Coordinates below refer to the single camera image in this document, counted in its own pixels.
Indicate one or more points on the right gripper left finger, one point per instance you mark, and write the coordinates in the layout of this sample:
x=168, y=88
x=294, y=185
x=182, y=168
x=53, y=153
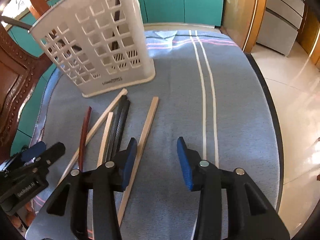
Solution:
x=124, y=161

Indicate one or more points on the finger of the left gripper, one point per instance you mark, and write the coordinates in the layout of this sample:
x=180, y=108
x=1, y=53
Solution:
x=33, y=152
x=49, y=156

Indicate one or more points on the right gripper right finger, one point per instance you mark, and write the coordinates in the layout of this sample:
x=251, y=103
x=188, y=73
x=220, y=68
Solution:
x=192, y=166

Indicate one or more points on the light wooden chopstick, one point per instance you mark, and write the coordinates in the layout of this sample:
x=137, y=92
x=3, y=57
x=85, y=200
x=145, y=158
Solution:
x=140, y=149

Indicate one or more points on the dark brown chopstick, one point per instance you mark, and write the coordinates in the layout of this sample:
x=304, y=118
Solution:
x=27, y=27

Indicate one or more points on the short cream chopstick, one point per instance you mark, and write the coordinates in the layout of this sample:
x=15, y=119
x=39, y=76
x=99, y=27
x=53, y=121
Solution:
x=105, y=137

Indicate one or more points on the long cream chopstick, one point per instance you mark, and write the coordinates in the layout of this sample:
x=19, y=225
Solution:
x=92, y=131

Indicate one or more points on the blue striped table cloth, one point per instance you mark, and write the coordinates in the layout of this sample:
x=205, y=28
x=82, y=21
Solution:
x=210, y=95

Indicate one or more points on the brown wooden chair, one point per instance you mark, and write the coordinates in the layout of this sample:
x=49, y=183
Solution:
x=20, y=73

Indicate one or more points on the white plastic utensil basket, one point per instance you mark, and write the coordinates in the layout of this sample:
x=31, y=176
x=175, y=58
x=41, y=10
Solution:
x=111, y=34

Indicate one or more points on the teal cabinet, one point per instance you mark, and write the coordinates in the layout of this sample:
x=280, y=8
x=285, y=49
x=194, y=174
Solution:
x=207, y=12

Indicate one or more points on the grey drawer unit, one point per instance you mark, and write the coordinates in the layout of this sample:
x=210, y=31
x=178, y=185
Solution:
x=280, y=25

